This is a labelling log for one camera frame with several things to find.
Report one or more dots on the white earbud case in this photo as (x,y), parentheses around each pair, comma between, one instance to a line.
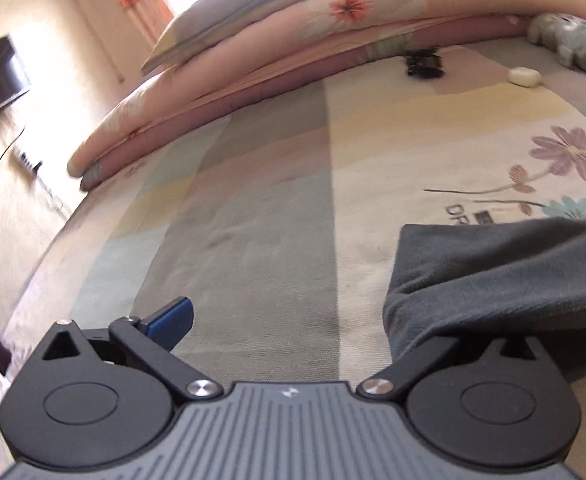
(524,76)

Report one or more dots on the dark grey pants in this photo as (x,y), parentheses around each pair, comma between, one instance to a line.
(498,270)

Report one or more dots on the grey striped pillow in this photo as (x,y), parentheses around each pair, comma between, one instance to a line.
(233,15)

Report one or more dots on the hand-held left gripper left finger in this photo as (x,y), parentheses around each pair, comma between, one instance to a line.
(170,320)

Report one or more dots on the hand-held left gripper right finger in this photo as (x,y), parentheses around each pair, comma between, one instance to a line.
(423,362)

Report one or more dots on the pink floral quilt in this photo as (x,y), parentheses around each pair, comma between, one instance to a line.
(373,5)

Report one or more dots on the grey-green bundled cloth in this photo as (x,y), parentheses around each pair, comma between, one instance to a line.
(573,40)

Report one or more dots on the power strip with plugs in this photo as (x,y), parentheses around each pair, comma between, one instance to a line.
(29,162)

